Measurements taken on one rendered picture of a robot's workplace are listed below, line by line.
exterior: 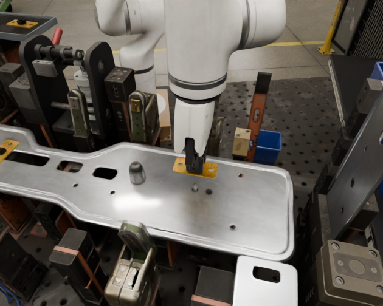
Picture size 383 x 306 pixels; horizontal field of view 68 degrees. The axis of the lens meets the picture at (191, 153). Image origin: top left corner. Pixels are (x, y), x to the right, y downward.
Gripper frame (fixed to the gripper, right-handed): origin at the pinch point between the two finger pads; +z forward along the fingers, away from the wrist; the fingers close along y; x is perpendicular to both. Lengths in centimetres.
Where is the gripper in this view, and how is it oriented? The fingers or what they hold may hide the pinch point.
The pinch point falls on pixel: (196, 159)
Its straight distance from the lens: 53.0
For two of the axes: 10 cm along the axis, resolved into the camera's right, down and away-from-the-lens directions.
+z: 0.0, 7.1, 7.1
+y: -2.3, 6.9, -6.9
